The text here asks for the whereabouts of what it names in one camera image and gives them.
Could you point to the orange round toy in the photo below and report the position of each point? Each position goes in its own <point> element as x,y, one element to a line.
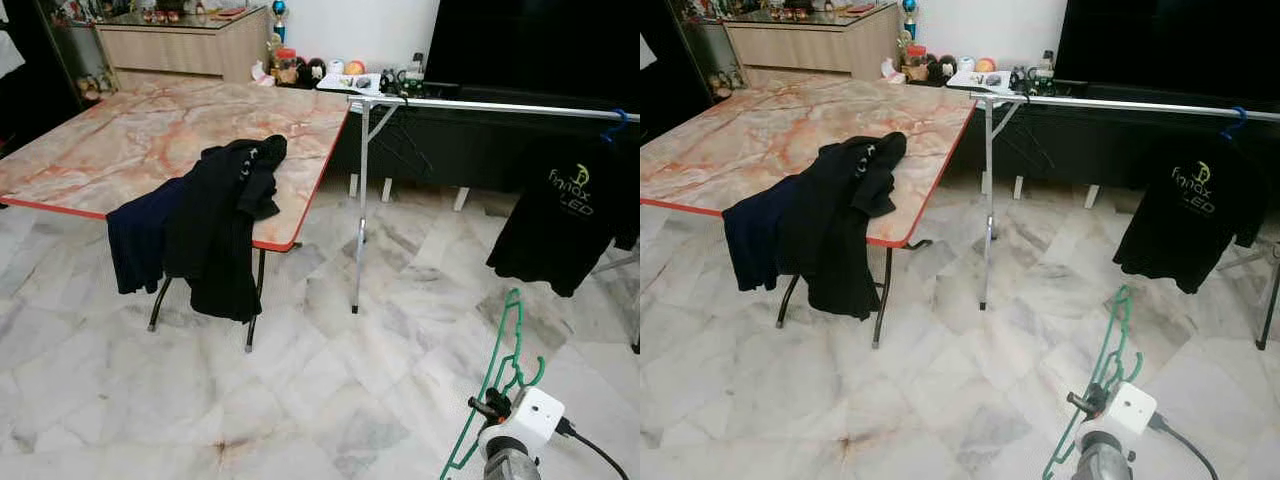
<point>355,68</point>
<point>986,66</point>

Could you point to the clear plastic bottle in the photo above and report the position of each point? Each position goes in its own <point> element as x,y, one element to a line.
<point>417,72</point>
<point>1046,70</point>

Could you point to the dark display cabinet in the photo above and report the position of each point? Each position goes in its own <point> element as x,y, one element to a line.
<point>40,90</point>
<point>665,100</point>

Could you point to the pink white tissue box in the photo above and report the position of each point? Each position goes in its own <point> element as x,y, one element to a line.
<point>892,73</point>
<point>262,75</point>

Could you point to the marble folding table red edge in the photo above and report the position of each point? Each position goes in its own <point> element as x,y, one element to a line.
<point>150,130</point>
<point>780,130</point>

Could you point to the red lid glass jar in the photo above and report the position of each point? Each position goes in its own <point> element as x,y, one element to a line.
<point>915,67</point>
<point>286,70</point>

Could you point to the blue plastic hanger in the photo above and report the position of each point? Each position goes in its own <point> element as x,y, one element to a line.
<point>622,118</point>
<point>1242,116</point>

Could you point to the silver metal clothes rack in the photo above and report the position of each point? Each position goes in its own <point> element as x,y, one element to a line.
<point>1100,101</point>
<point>480,105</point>

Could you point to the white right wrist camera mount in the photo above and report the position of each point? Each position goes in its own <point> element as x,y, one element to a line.
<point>530,420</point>
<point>1125,412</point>

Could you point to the black logo T-shirt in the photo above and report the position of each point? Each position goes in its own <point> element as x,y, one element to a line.
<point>560,240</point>
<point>835,240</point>
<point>215,240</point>
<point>1185,235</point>

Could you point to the black TV console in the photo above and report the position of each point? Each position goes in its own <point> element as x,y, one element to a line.
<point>480,150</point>
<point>1100,150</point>

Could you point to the black television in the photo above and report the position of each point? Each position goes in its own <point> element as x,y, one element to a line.
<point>530,45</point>
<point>1170,45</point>

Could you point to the blue gold trophy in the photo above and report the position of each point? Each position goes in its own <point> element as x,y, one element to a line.
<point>909,8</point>
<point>279,10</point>

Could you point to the white paper stack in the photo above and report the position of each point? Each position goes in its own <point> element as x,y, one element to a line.
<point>980,81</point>
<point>350,83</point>

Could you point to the green plastic hanger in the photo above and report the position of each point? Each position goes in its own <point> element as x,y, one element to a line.
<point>1123,296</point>
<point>514,297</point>

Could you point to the black plush toy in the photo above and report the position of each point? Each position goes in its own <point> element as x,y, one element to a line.
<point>312,72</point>
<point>942,70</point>

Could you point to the dark navy shirt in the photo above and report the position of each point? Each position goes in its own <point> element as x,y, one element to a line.
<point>140,240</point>
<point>755,235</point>

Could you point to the light wooden sideboard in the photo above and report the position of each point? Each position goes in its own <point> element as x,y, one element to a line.
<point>180,50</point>
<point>810,50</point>

